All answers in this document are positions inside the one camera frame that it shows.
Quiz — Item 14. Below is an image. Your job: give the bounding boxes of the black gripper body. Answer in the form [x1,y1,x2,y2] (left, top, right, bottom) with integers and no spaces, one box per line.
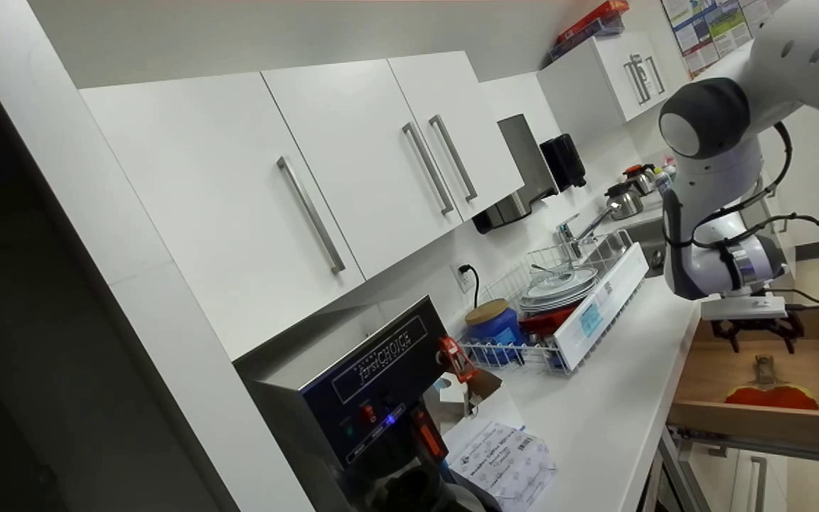
[713,314,804,338]

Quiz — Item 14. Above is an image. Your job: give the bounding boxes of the orange bowl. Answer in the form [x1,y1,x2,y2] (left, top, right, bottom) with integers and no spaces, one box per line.
[723,353,819,414]

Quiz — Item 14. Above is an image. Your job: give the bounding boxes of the wooden drawer with white front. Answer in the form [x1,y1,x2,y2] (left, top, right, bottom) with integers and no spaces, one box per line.
[669,300,819,452]

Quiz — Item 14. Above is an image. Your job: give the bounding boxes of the steel pot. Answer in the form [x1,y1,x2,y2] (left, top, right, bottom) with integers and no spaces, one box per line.
[605,182,645,220]

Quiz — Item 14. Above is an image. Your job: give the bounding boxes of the white plate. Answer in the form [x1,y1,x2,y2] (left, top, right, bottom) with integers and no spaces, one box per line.
[517,266,604,316]

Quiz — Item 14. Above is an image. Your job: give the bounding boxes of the kettle with red lid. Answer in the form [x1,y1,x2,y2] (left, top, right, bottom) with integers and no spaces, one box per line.
[621,162,659,201]

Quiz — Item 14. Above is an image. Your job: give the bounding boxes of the red bowl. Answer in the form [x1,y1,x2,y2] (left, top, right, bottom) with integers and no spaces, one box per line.
[521,309,574,343]

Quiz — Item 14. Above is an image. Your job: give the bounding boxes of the blue container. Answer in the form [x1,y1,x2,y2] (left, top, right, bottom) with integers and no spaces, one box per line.
[463,310,527,353]

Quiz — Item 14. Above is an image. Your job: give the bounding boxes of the tan round lid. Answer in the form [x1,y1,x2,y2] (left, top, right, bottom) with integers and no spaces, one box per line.
[463,296,516,330]

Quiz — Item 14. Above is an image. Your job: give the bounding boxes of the black soap dispenser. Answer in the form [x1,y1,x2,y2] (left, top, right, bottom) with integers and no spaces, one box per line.
[538,132,590,193]

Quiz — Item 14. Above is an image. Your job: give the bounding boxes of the brown cardboard box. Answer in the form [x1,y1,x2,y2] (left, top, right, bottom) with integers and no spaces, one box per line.
[463,364,507,404]

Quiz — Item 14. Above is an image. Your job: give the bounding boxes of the printed paper sheet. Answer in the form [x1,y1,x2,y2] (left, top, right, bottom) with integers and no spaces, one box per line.
[442,402,564,512]

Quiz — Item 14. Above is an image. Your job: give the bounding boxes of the black coffee machine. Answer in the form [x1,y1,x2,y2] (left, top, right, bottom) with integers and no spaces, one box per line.
[472,111,564,237]

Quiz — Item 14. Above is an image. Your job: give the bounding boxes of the glass coffee carafe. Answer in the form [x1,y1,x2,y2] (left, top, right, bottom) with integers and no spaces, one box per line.
[369,452,490,512]

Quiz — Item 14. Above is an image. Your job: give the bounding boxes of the white upper cabinet door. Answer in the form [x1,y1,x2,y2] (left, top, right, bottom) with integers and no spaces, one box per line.
[79,71,368,361]
[263,58,467,279]
[388,48,527,226]

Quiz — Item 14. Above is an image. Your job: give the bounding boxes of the red box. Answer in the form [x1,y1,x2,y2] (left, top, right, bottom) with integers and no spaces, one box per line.
[548,0,632,53]

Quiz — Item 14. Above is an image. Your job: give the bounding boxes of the steel coffee machine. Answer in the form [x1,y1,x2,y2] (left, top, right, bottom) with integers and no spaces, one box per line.
[234,293,503,512]

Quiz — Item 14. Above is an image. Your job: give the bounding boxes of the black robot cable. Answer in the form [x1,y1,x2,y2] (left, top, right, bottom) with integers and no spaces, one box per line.
[675,121,819,310]

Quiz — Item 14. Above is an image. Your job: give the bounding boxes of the wall outlet with black cable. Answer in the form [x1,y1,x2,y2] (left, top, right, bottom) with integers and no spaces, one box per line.
[452,262,484,310]

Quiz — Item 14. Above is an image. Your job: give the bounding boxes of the white wall cabinet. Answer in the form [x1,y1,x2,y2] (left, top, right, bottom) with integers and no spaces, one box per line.
[534,26,675,155]

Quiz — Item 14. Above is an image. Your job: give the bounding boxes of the wall poster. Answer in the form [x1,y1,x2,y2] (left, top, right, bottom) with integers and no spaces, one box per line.
[659,0,791,80]

